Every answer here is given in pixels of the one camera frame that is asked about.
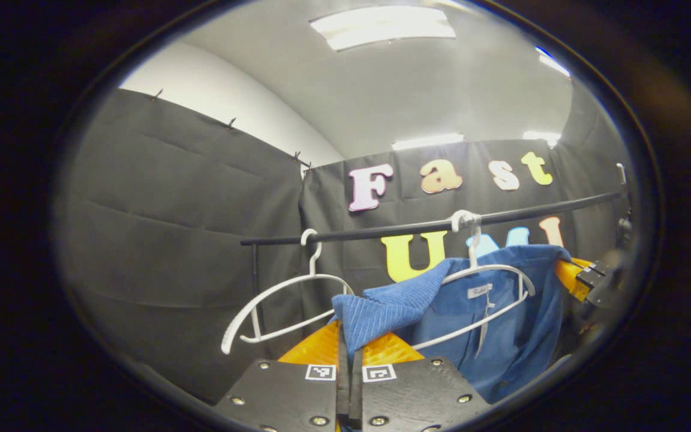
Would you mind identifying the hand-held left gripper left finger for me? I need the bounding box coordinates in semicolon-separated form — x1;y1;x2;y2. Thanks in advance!
212;320;350;432

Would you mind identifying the white clothes hanger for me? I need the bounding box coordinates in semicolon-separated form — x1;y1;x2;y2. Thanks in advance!
410;209;537;351
220;228;356;355

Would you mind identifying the blue corduroy jacket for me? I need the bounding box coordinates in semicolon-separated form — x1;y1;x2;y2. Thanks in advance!
329;244;572;404

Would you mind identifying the black metal clothes rack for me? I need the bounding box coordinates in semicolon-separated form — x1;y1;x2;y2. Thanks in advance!
240;191;626;301

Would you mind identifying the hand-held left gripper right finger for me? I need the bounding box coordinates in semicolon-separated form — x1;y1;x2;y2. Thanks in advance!
349;332;494;432

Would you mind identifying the large ceiling light panel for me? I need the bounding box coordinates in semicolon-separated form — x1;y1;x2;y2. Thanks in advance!
309;5;458;52

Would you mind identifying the black backdrop cloth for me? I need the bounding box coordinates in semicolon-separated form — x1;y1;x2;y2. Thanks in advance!
58;88;635;404

